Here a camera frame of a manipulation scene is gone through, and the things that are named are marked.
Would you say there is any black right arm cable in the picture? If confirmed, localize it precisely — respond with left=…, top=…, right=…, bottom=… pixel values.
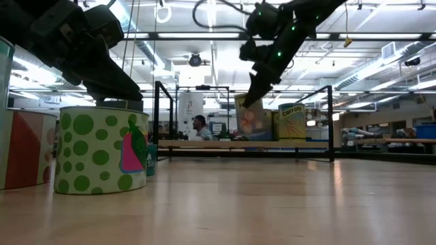
left=191, top=0, right=255, bottom=33

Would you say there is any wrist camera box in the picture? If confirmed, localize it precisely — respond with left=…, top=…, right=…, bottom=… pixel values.
left=82, top=4, right=125, bottom=49
left=238, top=38, right=270, bottom=63

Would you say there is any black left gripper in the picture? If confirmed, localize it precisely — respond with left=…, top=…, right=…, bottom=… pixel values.
left=0, top=0, right=144, bottom=102

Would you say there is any white cable ring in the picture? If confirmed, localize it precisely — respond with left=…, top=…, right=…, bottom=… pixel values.
left=154, top=2, right=173, bottom=25

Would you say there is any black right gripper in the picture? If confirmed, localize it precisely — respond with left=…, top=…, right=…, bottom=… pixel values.
left=240, top=46, right=294, bottom=110

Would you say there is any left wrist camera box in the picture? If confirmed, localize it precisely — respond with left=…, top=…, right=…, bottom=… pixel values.
left=82, top=4, right=125, bottom=49

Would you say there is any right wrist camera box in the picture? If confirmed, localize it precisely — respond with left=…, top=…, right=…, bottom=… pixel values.
left=238, top=38, right=270, bottom=63

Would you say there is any peaches can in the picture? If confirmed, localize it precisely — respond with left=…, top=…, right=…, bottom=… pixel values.
left=234, top=93, right=266, bottom=142

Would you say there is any red and white tomato can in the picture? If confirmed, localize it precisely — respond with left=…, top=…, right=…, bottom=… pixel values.
left=0, top=108, right=59, bottom=191

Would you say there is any short teal tuna can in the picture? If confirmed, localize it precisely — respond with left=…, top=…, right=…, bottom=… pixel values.
left=146, top=142, right=159, bottom=177

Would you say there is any blue framed sign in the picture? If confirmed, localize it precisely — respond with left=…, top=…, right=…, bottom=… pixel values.
left=208, top=121, right=226, bottom=137

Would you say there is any wooden workbench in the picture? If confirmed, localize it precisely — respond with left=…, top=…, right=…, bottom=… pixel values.
left=353, top=137, right=436, bottom=155

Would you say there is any yellow hanging plug cord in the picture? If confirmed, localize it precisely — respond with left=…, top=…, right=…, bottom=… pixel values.
left=343, top=0, right=354, bottom=49

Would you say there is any blue plastic bin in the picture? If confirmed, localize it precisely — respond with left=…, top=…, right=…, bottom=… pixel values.
left=414, top=123, right=436, bottom=140

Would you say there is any black overhead camera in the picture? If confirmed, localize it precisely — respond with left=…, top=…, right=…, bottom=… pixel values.
left=187, top=52, right=204, bottom=68

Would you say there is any white round column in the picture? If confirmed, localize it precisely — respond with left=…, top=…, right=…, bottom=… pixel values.
left=177, top=92, right=205, bottom=142

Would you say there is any person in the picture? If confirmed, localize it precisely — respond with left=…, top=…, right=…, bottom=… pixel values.
left=191, top=114, right=215, bottom=142

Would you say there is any black aluminium rig frame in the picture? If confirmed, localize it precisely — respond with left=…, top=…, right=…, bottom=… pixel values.
left=149, top=149, right=436, bottom=167

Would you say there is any green dotted peas can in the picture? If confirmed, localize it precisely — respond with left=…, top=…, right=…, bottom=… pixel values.
left=53, top=105, right=151, bottom=196

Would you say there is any silver ventilation duct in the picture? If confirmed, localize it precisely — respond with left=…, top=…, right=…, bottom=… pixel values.
left=332, top=39, right=436, bottom=92
left=108, top=0, right=175, bottom=78

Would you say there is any black-framed wooden shelf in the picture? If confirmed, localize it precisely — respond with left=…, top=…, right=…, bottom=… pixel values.
left=153, top=80, right=335, bottom=163

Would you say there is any yellow carrots can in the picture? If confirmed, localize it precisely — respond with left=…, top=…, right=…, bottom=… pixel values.
left=277, top=102, right=307, bottom=142

